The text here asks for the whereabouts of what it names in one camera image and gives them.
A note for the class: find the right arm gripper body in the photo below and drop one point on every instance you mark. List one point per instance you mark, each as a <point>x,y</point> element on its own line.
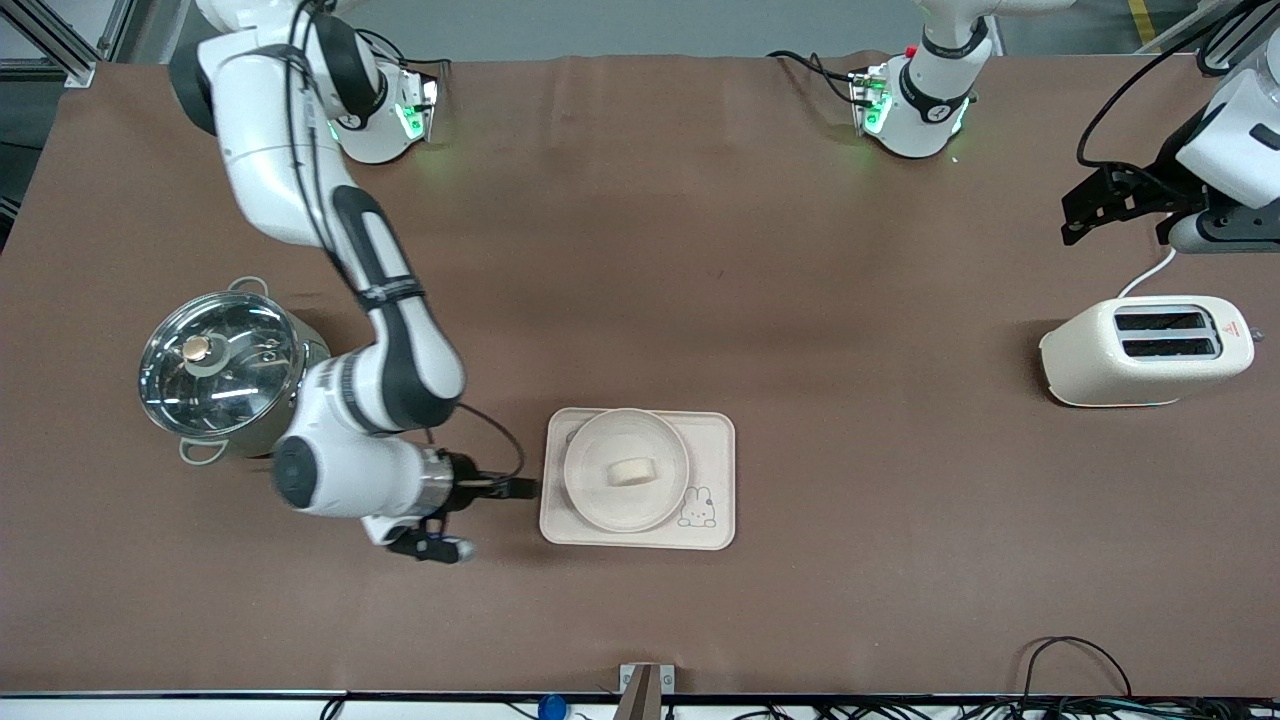
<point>463,476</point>

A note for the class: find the white round plate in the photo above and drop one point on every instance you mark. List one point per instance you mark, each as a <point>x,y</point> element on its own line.
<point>625,505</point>

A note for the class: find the white steamed bun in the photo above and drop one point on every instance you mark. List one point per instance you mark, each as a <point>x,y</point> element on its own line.
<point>633,472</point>

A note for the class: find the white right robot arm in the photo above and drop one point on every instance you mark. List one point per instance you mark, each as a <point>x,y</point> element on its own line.
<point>400,350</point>

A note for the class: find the white tray with bunny print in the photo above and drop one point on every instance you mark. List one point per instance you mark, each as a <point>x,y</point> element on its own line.
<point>715,450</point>

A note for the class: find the white two-slot toaster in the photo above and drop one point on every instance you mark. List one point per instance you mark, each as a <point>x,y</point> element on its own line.
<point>1140,365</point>

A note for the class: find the stainless steel pot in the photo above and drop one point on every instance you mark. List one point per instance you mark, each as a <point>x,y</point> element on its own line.
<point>272,425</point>

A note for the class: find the blue round cap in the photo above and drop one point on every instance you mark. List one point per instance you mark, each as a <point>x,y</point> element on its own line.
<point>552,707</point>

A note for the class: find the glass pot lid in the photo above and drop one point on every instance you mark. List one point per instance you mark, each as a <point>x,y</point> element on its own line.
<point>220,365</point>

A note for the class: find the grey metal table bracket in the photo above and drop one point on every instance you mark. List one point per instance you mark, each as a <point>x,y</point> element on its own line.
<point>645,680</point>

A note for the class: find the aluminium frame profile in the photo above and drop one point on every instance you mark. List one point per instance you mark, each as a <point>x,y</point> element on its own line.
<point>60,40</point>

